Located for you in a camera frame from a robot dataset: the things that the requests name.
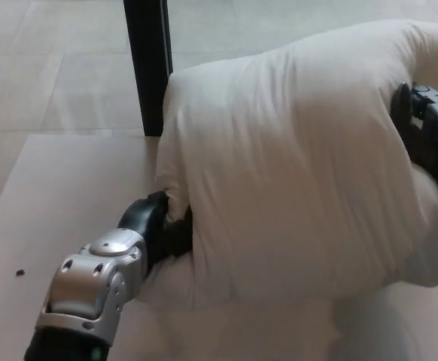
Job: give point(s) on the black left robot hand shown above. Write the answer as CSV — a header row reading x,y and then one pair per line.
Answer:
x,y
145,218

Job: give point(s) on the white square pillow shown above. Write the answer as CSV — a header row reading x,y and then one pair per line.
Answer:
x,y
279,169
260,332

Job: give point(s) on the small dark crumb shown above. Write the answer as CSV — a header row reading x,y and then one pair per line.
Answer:
x,y
19,271

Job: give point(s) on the black vertical post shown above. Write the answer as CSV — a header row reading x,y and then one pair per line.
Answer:
x,y
147,67

